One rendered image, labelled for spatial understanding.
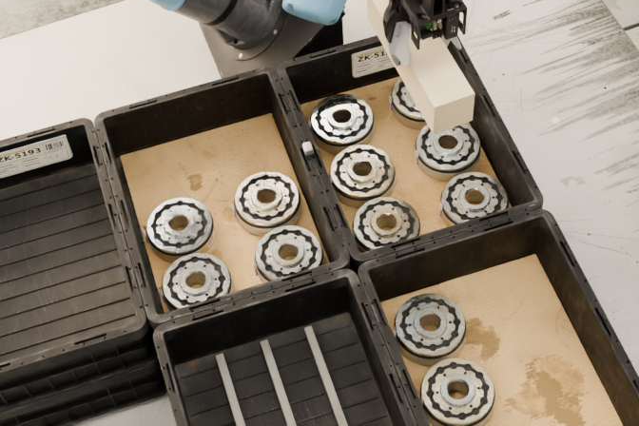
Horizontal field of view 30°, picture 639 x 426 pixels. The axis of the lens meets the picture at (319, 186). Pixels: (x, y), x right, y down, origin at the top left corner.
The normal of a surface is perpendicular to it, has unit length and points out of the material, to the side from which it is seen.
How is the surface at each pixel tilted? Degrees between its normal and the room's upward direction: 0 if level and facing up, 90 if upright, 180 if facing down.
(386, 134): 0
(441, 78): 0
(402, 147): 0
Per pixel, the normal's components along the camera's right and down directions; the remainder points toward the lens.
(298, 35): -0.68, -0.21
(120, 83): -0.05, -0.57
